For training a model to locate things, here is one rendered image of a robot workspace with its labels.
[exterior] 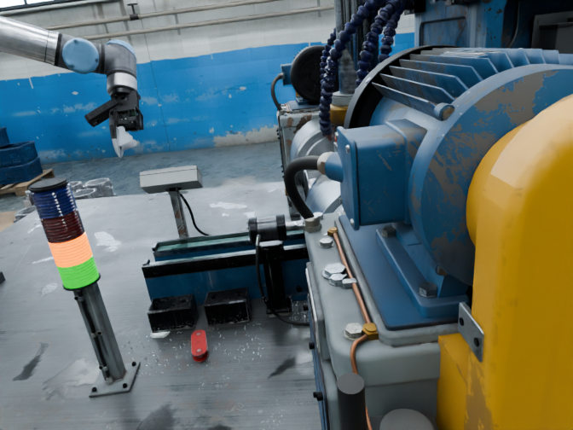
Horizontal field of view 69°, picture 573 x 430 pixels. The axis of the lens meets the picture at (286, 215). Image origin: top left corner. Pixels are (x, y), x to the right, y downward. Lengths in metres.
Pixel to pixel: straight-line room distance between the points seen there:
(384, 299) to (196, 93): 6.39
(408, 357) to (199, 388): 0.58
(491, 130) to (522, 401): 0.16
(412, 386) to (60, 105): 7.34
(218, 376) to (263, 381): 0.09
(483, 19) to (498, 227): 0.68
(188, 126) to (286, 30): 2.03
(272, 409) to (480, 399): 0.55
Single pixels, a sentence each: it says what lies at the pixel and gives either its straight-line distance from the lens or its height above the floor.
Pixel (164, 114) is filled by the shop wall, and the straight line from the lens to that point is 6.89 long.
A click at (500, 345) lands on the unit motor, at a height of 1.22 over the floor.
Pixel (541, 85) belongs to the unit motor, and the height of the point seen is 1.34.
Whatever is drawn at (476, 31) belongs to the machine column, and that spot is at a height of 1.36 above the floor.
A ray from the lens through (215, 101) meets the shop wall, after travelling 6.64.
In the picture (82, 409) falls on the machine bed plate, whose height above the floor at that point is 0.80.
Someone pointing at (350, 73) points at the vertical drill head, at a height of 1.31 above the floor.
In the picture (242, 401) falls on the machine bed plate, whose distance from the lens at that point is 0.83.
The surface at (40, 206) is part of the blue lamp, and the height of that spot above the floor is 1.19.
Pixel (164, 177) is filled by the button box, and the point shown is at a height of 1.06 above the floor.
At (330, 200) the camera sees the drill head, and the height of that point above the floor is 1.13.
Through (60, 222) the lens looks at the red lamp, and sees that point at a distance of 0.78.
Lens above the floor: 1.38
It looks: 22 degrees down
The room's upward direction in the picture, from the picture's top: 7 degrees counter-clockwise
